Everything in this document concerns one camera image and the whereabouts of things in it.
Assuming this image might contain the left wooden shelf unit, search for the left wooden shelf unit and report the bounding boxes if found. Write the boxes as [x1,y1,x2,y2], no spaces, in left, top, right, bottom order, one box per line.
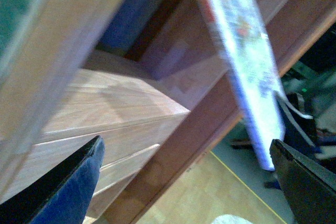
[1,0,335,223]

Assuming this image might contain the white magazine book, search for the white magazine book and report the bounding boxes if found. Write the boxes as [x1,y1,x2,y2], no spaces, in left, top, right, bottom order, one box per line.
[197,0,285,171]

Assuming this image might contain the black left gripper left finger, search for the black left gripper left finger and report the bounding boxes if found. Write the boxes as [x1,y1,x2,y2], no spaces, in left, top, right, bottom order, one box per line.
[1,135,105,223]

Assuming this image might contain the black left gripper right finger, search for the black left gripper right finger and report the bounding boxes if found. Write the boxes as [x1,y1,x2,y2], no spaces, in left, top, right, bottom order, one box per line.
[270,140,335,223]

